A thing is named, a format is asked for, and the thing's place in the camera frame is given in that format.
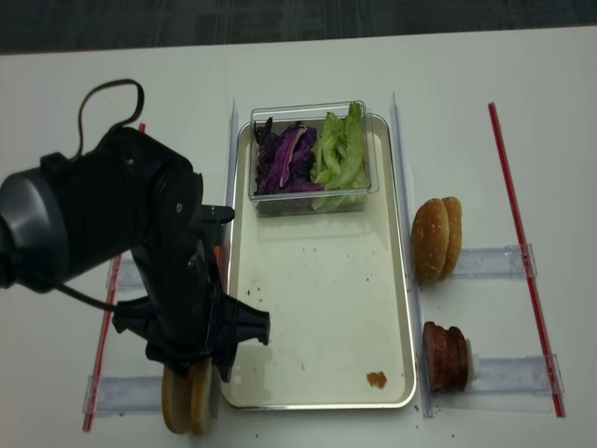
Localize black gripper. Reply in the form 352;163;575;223
112;205;271;382

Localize bun slice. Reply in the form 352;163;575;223
161;366;191;434
189;358;212;435

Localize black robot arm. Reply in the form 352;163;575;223
1;127;270;380

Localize green lettuce leaves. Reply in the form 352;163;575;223
311;102;370;212

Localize outer brown meat patty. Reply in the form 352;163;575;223
423;321;448;391

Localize brown meat patty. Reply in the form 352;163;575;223
445;327;464;391
423;321;448;391
457;336;468;390

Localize middle brown meat patty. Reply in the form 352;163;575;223
445;327;464;391

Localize inner brown meat patty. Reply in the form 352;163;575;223
457;336;468;390

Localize left clear acrylic divider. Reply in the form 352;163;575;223
210;99;239;419

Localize silver metal tray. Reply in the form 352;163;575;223
222;116;417;411

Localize purple cabbage leaves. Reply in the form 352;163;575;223
253;118;322;195

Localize clear plastic salad container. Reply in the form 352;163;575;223
248;100;377;217

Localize outer sesame bun top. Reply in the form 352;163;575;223
410;198;450;284

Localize sesame bun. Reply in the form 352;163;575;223
438;197;462;281
410;198;450;284

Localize inner sesame bun top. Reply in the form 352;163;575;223
438;197;462;281

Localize clear tomato rail track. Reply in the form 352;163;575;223
106;255;145;290

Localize left red rail strip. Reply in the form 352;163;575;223
81;121;147;431

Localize red rail strip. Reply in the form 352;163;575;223
488;103;566;418
81;121;147;431

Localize clear bun bottom rail track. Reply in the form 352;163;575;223
83;376;162;415

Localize clear bun rail track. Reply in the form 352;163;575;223
451;245;537;279
83;376;162;415

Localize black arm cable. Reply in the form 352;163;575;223
55;78;146;312

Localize clear patty rail track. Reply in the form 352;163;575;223
468;355;564;395

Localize right red rail strip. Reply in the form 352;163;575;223
488;103;566;418

